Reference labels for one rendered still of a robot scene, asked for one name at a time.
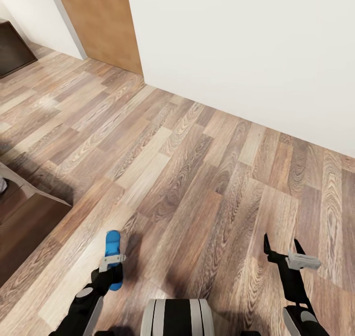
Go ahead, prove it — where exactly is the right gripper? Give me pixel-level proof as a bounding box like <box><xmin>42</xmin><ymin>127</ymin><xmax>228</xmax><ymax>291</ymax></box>
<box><xmin>264</xmin><ymin>233</ymin><xmax>305</xmax><ymax>285</ymax></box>

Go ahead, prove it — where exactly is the sandal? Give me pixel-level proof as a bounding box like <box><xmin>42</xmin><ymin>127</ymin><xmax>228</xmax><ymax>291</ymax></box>
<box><xmin>105</xmin><ymin>230</ymin><xmax>123</xmax><ymax>291</ymax></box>

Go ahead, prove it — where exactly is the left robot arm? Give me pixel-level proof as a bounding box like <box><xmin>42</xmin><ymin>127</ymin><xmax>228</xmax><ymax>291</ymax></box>
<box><xmin>48</xmin><ymin>254</ymin><xmax>126</xmax><ymax>336</ymax></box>

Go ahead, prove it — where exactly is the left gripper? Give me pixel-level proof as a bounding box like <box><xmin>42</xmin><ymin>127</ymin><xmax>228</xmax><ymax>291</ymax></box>
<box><xmin>91</xmin><ymin>265</ymin><xmax>123</xmax><ymax>289</ymax></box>

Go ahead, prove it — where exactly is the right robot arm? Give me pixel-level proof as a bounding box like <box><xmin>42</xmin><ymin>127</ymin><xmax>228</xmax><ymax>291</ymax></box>
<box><xmin>264</xmin><ymin>233</ymin><xmax>330</xmax><ymax>336</ymax></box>

